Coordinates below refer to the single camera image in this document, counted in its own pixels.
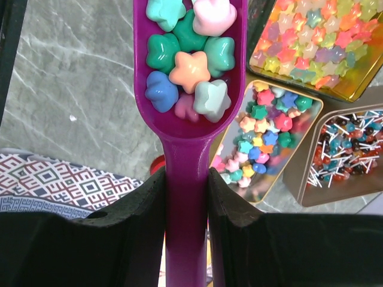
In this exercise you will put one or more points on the pastel star candy tin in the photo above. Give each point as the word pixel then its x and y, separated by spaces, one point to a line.
pixel 251 154

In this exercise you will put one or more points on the lollipop tin box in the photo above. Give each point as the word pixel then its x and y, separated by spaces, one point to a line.
pixel 340 158

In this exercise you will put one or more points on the red jar lid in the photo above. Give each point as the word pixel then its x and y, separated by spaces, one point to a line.
pixel 158 163

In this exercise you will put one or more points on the purple plastic scoop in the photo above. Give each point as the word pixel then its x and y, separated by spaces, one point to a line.
pixel 189 74

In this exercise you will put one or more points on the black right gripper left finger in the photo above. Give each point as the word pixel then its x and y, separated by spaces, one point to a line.
pixel 119 245

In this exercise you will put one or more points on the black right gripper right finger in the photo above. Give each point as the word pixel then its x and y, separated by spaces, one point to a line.
pixel 252 248

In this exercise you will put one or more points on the patterned placemat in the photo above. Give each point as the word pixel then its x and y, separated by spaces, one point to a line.
pixel 34 183

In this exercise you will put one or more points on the translucent star candy tin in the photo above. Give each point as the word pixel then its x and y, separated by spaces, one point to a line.
pixel 332 48

